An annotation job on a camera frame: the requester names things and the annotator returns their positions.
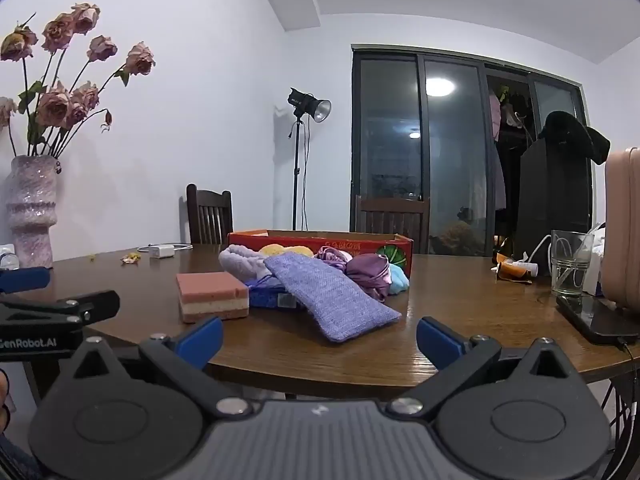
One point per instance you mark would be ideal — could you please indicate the lilac fluffy cloth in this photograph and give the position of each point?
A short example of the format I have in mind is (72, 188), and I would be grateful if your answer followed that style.
(240, 260)

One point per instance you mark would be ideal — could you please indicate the person's jeans leg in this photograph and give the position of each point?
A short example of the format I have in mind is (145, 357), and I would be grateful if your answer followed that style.
(15, 460)

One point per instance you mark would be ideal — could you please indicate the dark wooden chair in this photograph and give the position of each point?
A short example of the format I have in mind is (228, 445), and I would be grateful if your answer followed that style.
(392, 222)
(210, 215)

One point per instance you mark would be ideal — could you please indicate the pink suitcase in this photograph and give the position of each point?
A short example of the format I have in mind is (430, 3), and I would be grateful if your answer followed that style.
(622, 225)

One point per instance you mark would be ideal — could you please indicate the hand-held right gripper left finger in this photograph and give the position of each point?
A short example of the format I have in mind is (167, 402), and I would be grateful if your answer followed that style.
(202, 342)

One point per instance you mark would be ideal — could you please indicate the black panel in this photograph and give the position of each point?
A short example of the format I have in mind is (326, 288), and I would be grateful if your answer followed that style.
(555, 200)

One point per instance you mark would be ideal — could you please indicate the yellow plush toy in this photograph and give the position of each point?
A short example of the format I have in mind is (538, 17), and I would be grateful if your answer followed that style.
(282, 249)

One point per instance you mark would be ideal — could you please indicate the black framed glass door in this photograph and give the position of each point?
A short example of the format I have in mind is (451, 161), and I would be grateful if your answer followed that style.
(450, 160)

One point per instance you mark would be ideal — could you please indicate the light blue plush toy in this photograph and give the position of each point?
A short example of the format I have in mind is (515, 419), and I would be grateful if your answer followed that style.
(398, 282)

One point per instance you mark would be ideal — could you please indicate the pink textured vase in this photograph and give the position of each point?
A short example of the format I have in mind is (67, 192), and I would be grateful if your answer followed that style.
(32, 210)

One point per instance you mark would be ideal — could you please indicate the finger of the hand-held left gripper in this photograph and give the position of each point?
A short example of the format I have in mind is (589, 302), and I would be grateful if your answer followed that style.
(25, 279)
(75, 310)

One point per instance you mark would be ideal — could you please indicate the white plastic bag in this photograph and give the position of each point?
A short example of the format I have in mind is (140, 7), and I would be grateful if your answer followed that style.
(597, 260)

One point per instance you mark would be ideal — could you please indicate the red cardboard box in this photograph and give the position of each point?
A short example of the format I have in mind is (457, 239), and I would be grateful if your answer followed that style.
(300, 241)

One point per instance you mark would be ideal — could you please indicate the studio light on stand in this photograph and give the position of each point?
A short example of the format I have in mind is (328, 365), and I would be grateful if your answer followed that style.
(305, 107)

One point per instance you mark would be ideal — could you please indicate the brown fuzzy bundle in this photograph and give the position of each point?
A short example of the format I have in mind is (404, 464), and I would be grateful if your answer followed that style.
(457, 234)

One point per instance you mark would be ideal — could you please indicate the purple satin scrunchie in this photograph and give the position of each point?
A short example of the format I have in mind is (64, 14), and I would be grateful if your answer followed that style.
(370, 275)
(335, 257)

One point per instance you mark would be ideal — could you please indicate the purple knit pouch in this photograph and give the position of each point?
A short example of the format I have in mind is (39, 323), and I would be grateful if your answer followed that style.
(330, 295)

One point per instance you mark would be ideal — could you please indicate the bunch of dried pink roses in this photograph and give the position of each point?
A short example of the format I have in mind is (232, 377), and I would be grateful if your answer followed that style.
(57, 105)

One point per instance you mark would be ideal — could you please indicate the pink layered sponge block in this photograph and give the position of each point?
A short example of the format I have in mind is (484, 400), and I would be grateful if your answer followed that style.
(212, 295)

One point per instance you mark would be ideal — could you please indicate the person's left hand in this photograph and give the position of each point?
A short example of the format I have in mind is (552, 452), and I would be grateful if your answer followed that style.
(3, 390)

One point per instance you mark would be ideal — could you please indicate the white charger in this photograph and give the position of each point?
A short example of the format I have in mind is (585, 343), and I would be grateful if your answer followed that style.
(161, 251)

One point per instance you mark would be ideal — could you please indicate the blue tissue packet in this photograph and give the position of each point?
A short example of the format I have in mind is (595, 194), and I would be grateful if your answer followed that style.
(267, 297)

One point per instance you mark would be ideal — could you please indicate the fallen dried petals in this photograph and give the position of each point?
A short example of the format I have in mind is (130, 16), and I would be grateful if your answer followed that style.
(131, 258)

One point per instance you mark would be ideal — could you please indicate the clear glass cup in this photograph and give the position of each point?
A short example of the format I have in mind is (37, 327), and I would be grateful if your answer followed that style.
(570, 265)

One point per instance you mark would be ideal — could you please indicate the hanging clothes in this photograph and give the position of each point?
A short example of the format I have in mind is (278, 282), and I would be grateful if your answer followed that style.
(500, 120)

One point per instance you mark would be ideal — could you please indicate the black phone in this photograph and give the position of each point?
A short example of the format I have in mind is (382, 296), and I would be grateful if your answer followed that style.
(595, 320)

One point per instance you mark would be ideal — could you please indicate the small whitish object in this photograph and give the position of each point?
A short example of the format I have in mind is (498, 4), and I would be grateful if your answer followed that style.
(7, 257)

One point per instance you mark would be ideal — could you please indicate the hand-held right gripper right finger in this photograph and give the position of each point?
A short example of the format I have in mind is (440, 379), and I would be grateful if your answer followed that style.
(440, 342)

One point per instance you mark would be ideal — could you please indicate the black fuzzy jacket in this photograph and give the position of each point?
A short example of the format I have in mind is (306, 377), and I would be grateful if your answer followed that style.
(575, 132)

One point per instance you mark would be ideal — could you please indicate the white tube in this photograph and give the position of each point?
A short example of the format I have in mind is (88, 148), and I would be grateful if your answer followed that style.
(525, 266)

